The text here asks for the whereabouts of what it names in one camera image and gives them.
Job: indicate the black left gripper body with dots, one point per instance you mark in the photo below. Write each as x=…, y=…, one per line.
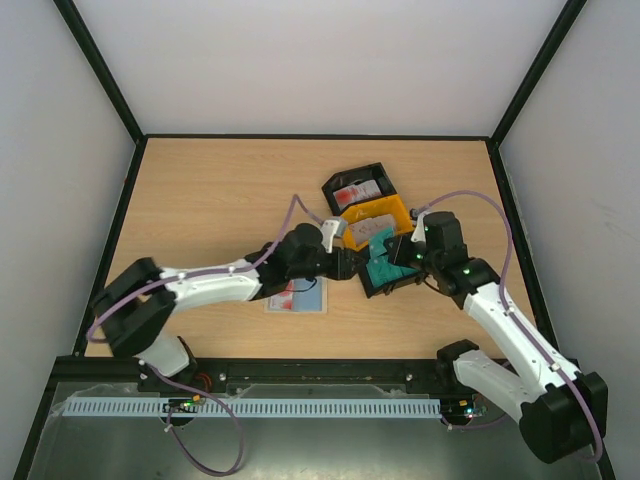
x=338, y=271

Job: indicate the yellow middle bin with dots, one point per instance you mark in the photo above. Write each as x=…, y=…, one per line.
x=392, y=204

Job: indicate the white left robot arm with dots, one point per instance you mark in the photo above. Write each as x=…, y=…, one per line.
x=132, y=311

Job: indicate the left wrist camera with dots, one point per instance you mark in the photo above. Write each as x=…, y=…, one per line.
x=331, y=228

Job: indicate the teal card stack in bin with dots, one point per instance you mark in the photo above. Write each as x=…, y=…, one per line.
x=382, y=272

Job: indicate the white slotted cable duct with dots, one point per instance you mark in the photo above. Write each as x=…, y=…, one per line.
x=130, y=407

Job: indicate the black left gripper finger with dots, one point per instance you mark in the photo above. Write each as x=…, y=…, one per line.
x=353, y=257
x=352, y=270

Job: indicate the red circle white card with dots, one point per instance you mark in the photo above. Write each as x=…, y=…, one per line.
x=282, y=301

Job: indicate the red patterned white card stack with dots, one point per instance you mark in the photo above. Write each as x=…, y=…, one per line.
x=351, y=194

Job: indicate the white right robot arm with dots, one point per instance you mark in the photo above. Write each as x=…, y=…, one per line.
x=559, y=410

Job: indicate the pink patterned white card stack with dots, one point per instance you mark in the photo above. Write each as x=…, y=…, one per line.
x=363, y=230

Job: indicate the black bin with teal cards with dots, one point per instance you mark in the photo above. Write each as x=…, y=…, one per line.
x=387, y=289

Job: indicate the black bin with red cards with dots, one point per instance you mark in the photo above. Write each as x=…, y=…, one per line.
x=375, y=171

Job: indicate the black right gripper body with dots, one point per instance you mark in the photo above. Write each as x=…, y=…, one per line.
x=400, y=251

